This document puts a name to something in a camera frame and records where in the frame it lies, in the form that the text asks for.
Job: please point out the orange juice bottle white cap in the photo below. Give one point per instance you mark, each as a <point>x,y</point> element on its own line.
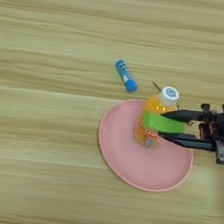
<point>159,102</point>

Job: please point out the green rectangular block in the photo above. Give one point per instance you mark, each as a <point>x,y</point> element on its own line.
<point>163,123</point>

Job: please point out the blue glue stick tube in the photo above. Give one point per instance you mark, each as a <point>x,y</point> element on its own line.
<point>126,75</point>

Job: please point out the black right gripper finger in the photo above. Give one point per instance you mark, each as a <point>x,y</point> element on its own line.
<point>187,141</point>
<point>184,115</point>

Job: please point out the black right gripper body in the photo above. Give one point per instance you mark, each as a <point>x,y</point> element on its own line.
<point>212,131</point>

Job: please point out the pink round plate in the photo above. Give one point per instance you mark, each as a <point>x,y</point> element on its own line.
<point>143,169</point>

